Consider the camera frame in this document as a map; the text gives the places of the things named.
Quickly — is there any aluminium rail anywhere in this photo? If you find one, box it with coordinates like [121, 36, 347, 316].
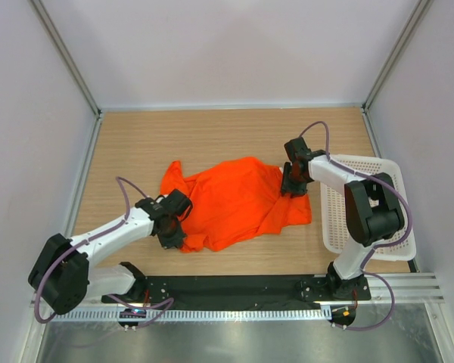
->
[365, 272, 446, 303]

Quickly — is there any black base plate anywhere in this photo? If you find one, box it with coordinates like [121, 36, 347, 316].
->
[101, 274, 372, 312]

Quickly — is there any right aluminium frame post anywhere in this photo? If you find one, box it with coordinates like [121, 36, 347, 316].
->
[362, 0, 434, 110]

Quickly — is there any slotted cable duct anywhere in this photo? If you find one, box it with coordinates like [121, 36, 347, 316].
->
[53, 306, 331, 323]

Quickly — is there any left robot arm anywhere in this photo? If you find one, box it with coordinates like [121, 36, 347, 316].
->
[28, 189, 193, 315]

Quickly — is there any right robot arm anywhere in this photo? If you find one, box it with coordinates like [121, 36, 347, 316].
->
[281, 137, 406, 299]

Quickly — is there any orange t shirt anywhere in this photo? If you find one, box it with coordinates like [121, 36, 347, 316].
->
[160, 157, 313, 253]

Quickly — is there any left aluminium frame post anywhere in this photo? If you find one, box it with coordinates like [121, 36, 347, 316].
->
[30, 0, 102, 116]

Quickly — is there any aluminium frame post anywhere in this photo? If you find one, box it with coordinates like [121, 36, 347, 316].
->
[362, 0, 434, 110]
[30, 0, 102, 116]

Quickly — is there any white plastic basket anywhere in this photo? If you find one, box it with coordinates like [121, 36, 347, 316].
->
[319, 154, 417, 262]

